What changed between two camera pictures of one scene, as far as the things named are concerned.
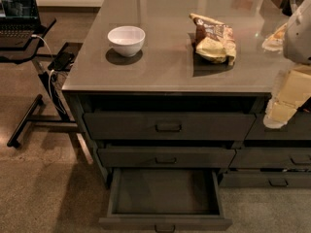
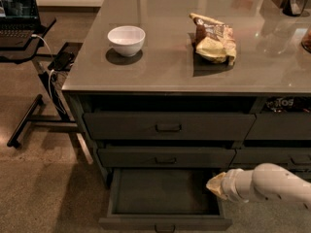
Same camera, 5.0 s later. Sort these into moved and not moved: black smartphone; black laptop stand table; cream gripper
Moved: cream gripper
Not moved: black laptop stand table; black smartphone
